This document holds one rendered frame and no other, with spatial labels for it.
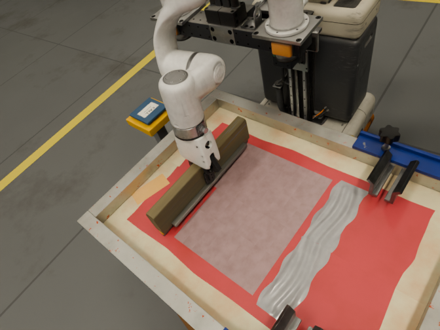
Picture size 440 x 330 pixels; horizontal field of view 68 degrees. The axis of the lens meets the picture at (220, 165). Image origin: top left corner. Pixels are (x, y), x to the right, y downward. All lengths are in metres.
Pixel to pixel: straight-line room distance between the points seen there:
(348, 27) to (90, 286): 1.84
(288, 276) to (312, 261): 0.06
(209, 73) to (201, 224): 0.37
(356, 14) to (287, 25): 0.60
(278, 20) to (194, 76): 0.41
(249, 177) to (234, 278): 0.27
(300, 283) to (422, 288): 0.22
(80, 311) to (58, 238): 0.55
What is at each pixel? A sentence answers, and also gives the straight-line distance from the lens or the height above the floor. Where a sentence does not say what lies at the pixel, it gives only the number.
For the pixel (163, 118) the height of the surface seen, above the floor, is 0.95.
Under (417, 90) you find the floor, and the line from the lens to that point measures 2.62.
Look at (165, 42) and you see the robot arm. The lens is 0.73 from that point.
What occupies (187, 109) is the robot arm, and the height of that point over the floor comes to 1.24.
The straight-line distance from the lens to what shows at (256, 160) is 0.90.
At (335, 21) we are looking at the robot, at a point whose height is 0.87.
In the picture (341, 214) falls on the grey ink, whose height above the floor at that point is 0.96.
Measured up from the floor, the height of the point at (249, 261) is 0.95.
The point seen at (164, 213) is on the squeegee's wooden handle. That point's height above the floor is 1.04.
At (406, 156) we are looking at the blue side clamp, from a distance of 0.86.
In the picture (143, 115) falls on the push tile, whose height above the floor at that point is 0.97.
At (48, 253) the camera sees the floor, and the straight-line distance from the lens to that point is 2.36.
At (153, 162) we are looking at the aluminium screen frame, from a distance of 0.95.
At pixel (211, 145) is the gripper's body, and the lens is 0.73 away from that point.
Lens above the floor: 1.65
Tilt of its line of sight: 49 degrees down
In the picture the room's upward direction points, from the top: 19 degrees counter-clockwise
